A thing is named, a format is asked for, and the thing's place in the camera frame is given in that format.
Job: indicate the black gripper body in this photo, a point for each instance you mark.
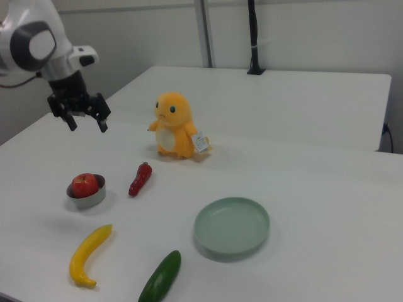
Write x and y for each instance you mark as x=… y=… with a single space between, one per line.
x=70 y=91

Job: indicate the red apple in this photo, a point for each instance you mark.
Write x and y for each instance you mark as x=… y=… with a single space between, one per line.
x=83 y=185

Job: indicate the green cucumber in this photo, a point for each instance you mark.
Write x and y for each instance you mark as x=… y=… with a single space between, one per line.
x=162 y=277

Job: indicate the pale green round plate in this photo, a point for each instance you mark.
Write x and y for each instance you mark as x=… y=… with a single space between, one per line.
x=231 y=226

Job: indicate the white paper hang tag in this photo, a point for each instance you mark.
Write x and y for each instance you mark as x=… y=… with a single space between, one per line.
x=201 y=143

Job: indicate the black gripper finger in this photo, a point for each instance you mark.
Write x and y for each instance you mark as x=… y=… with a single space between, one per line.
x=71 y=123
x=102 y=125

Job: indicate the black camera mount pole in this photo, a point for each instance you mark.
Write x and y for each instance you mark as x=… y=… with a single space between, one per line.
x=253 y=37

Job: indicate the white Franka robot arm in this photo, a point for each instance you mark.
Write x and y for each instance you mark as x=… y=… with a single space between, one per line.
x=28 y=44

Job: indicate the orange plush toy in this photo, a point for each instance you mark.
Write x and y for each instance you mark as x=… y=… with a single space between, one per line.
x=176 y=126

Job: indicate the red chili pepper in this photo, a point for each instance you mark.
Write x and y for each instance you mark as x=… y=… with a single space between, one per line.
x=140 y=179

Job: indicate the yellow banana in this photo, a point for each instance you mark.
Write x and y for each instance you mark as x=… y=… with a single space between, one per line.
x=85 y=251

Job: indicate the grey round bowl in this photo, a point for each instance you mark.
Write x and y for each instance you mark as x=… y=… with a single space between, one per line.
x=91 y=199

